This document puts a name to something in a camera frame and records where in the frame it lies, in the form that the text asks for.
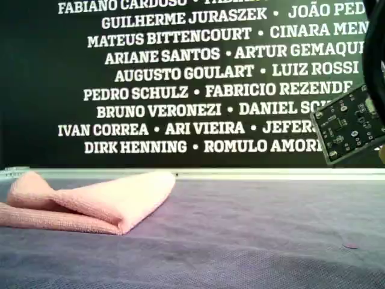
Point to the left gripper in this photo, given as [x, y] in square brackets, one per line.
[382, 154]

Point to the pink terry cloth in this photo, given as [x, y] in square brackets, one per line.
[90, 207]

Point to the small pink round sticker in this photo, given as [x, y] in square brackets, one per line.
[350, 244]

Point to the grey mesh table cover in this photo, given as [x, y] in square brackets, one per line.
[210, 259]

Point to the left wrist camera circuit board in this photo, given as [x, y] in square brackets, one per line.
[346, 126]

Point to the aluminium table edge rail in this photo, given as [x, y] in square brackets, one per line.
[240, 174]

